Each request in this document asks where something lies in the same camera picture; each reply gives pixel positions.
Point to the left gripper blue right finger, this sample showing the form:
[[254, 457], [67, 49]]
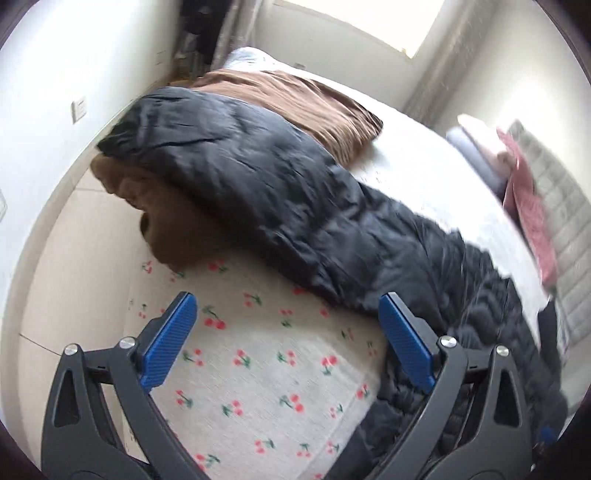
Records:
[[413, 341]]

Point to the folded light blue blanket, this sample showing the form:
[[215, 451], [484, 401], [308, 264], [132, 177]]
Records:
[[457, 137]]

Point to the grey curtain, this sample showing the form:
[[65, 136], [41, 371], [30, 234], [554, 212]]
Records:
[[452, 60]]

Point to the pink velvet pillow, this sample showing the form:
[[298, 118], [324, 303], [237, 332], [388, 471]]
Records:
[[524, 205]]

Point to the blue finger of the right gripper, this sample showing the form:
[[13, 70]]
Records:
[[547, 436]]

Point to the light blue bed sheet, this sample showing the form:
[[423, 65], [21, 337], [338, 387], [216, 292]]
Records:
[[413, 164]]

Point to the white wall socket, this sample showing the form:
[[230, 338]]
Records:
[[78, 110]]

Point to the black puffer jacket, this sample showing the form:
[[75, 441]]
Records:
[[373, 244]]

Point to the grey quilted headboard cushion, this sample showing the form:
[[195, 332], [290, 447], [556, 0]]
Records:
[[567, 211]]

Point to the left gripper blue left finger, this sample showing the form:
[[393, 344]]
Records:
[[160, 341]]

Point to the brown blanket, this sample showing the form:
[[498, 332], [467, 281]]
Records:
[[246, 156]]

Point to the black garment on bed edge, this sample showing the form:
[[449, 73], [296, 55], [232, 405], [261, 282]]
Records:
[[548, 331]]

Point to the cherry print mattress cover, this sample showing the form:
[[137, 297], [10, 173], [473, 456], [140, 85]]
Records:
[[271, 382]]

